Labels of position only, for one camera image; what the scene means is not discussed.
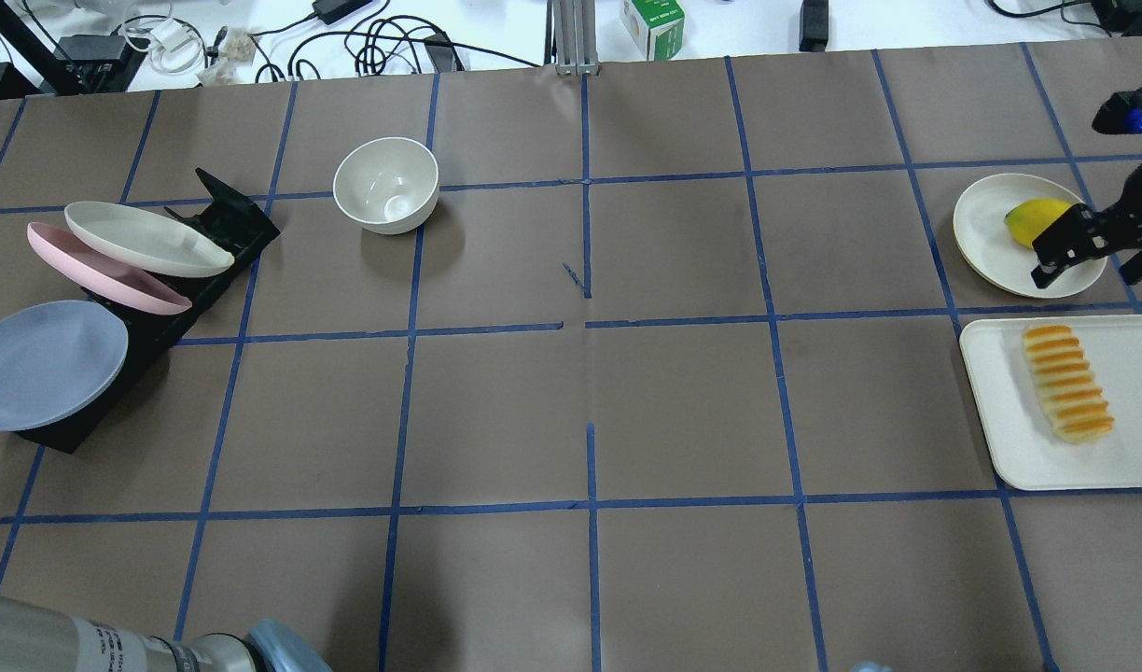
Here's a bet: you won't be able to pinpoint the aluminium post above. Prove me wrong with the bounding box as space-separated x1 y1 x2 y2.
544 0 600 77

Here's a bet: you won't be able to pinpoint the black plate rack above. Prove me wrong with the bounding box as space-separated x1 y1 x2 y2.
18 167 278 454

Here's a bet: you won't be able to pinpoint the white tray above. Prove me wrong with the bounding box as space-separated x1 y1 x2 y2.
960 315 1142 491

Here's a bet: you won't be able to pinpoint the white bowl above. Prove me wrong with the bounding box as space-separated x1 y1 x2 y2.
332 137 439 235

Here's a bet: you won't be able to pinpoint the cream plate in rack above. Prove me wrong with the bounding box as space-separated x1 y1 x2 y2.
63 201 235 279

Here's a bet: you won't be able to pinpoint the black cables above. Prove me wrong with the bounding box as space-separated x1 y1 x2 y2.
244 0 544 83

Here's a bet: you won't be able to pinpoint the green white box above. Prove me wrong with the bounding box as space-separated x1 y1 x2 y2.
620 1 686 63

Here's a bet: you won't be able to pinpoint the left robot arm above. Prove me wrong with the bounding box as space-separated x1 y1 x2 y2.
0 595 330 671

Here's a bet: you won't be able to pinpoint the pink plate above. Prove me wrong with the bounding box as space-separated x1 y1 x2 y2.
26 222 192 315

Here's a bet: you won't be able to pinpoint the yellow lemon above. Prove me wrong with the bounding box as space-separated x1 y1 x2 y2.
1003 197 1073 250

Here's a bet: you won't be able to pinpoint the cream plate with lemon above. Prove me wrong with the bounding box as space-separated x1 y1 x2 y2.
954 173 1108 299

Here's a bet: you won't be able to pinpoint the blue plate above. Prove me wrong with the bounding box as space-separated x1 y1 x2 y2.
0 301 129 431

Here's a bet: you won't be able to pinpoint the striped bread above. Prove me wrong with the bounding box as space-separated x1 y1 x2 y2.
1022 323 1116 445

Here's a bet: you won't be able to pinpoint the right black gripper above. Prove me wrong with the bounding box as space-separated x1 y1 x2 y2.
1031 88 1142 289

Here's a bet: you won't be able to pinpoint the black power adapter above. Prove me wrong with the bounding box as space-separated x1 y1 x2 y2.
423 33 466 73

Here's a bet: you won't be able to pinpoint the black device right back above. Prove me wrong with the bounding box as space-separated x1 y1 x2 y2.
798 0 830 51

